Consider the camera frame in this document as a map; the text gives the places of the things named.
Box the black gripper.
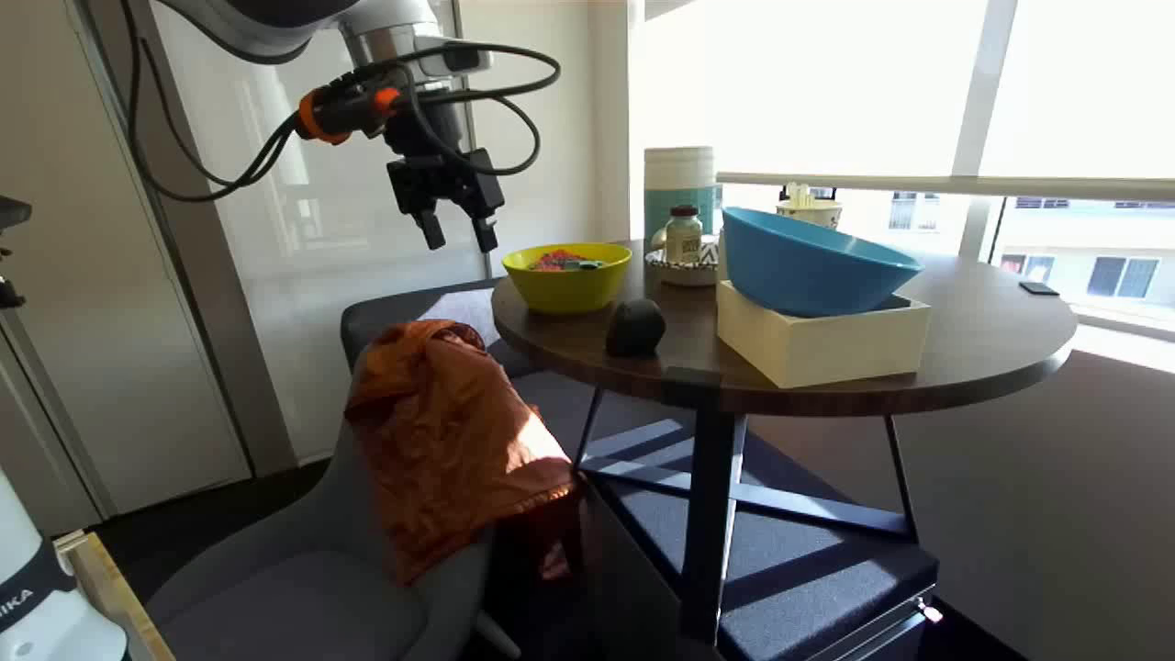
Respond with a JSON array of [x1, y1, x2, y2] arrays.
[[384, 142, 512, 259]]

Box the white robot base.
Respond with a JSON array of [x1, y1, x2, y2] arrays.
[[0, 472, 131, 661]]

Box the white and teal flask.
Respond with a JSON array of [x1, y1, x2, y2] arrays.
[[641, 142, 723, 259]]

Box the colourful items in bowl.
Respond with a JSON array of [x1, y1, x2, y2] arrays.
[[529, 246, 605, 276]]

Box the yellow bowl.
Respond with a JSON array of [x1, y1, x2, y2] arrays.
[[501, 239, 634, 318]]

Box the black round object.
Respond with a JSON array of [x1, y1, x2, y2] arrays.
[[602, 296, 671, 364]]

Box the orange cloth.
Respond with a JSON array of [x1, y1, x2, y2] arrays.
[[340, 317, 583, 593]]

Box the small glass jar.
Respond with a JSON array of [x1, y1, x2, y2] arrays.
[[661, 201, 708, 276]]

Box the small white plate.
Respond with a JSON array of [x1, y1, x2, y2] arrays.
[[641, 246, 726, 294]]

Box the blue bowl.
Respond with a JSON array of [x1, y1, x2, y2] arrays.
[[721, 201, 927, 318]]

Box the yellow and white container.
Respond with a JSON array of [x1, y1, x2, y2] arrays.
[[776, 179, 850, 235]]

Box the cream rectangular box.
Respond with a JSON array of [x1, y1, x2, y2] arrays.
[[712, 276, 933, 394]]

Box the grey chair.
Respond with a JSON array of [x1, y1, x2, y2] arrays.
[[143, 287, 595, 661]]

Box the light wooden plank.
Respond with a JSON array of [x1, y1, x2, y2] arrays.
[[53, 529, 178, 661]]

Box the round dark wooden table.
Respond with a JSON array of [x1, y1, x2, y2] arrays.
[[488, 235, 1085, 648]]

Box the black cable with orange connector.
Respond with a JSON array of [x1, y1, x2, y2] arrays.
[[120, 0, 564, 207]]

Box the window frame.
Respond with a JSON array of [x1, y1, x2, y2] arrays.
[[712, 0, 1175, 263]]

